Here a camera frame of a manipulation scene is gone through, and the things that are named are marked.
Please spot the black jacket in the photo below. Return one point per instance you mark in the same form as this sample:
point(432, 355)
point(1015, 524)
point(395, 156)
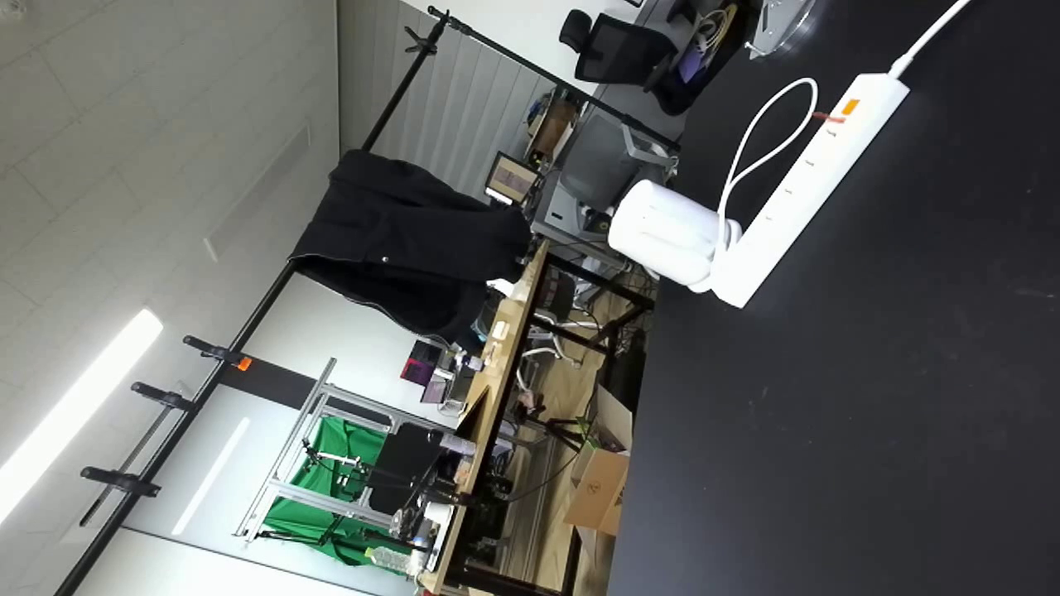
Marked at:
point(399, 243)

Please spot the brown cardboard box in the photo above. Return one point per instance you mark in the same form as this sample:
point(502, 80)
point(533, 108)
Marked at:
point(597, 486)

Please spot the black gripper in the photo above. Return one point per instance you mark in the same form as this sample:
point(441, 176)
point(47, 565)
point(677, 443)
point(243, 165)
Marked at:
point(622, 54)

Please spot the white rounded appliance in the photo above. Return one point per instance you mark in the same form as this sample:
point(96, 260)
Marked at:
point(665, 232)

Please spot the grey machine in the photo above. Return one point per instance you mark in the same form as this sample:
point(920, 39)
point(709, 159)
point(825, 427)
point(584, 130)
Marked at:
point(600, 154)

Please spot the black backdrop stand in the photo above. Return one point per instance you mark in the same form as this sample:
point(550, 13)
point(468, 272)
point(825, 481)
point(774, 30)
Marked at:
point(178, 432)

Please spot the white power strip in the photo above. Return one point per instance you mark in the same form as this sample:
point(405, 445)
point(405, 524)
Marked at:
point(806, 183)

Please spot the black flat panel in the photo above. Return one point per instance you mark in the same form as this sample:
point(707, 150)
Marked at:
point(268, 382)

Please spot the silver metal frame rack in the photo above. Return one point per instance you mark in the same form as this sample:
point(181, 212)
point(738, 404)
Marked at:
point(320, 385)

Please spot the black chair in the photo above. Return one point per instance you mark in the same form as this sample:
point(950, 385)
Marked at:
point(401, 469)

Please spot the wooden table with black legs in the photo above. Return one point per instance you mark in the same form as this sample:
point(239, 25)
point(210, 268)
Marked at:
point(499, 366)

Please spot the small picture frame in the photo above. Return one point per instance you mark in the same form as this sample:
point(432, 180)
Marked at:
point(507, 180)

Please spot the black clamp with orange tip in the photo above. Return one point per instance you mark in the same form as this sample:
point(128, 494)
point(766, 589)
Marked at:
point(210, 350)

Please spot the green cloth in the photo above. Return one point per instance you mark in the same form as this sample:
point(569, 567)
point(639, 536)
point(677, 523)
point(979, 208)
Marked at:
point(341, 443)

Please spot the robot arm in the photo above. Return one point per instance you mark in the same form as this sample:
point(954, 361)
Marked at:
point(574, 29)

